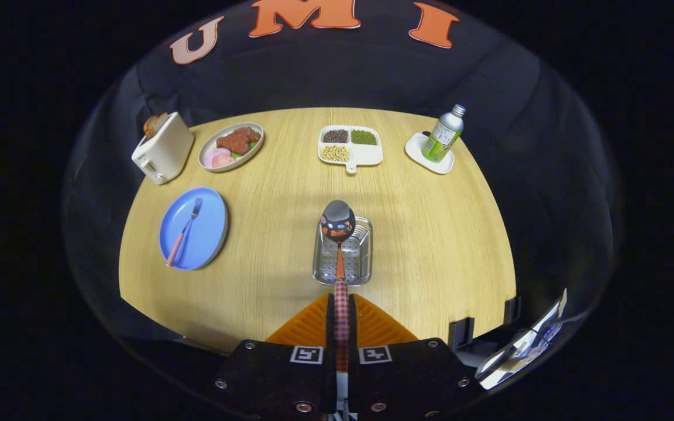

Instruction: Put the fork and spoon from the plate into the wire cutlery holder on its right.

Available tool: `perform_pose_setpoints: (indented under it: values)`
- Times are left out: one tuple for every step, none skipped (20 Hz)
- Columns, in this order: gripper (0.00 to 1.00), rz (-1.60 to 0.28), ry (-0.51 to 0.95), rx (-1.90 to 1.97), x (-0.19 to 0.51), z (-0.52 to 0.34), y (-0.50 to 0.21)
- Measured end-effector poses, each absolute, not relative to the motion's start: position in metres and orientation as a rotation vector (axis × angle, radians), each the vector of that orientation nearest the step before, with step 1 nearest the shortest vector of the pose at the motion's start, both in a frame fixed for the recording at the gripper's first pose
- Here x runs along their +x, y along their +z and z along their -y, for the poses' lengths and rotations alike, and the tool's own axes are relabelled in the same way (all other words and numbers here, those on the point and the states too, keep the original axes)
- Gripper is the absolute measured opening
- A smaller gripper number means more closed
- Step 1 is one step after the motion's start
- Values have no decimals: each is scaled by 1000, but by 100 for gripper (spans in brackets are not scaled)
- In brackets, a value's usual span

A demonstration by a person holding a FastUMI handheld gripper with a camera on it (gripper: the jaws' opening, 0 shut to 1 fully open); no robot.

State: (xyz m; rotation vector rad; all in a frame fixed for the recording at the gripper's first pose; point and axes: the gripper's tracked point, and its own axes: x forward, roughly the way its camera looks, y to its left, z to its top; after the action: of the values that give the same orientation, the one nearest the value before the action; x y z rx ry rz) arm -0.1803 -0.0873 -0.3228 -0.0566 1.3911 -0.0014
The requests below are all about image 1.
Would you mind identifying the white papers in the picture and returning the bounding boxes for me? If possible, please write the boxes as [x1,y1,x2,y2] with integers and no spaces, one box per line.
[474,289,569,391]

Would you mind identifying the blue round plate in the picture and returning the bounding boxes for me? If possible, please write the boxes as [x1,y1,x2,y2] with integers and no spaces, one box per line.
[159,187,229,271]

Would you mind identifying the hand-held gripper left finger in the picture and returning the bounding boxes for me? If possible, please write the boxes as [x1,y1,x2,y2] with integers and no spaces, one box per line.
[214,292,338,421]

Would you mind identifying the silver bottle green label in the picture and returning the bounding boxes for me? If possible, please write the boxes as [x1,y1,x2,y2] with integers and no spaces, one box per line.
[421,104,467,163]

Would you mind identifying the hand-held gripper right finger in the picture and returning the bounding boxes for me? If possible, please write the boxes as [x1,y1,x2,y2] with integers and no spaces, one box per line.
[349,292,478,421]

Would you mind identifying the beige oval plate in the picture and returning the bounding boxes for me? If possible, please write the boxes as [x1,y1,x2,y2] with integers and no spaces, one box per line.
[198,122,265,173]

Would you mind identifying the red checked handle fork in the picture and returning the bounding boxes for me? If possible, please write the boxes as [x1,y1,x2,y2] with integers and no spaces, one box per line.
[166,197,204,268]

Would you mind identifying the metal cutlery drainer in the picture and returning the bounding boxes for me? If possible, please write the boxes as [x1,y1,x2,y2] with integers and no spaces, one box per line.
[312,216,374,287]

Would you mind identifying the brown steak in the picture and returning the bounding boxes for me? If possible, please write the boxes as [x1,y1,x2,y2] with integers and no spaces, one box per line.
[216,127,262,156]

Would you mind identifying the red checked handle spoon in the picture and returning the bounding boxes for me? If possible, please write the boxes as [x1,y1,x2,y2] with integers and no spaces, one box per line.
[319,199,357,375]

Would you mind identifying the white square coaster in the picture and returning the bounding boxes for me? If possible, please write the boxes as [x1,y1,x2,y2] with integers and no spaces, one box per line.
[405,132,456,175]

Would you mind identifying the white divided dish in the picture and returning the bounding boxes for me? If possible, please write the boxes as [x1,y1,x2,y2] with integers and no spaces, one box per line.
[318,125,384,175]

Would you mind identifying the cream toaster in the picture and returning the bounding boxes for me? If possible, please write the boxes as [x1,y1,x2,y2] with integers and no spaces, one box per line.
[131,112,195,186]

